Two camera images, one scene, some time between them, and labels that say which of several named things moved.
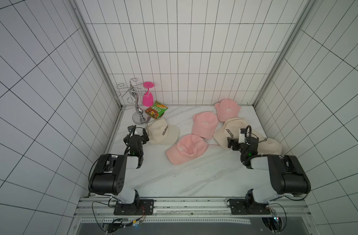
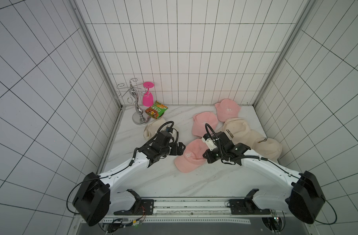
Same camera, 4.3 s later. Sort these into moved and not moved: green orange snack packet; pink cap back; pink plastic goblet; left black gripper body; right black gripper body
Moved: right black gripper body; left black gripper body
Not moved: pink plastic goblet; green orange snack packet; pink cap back
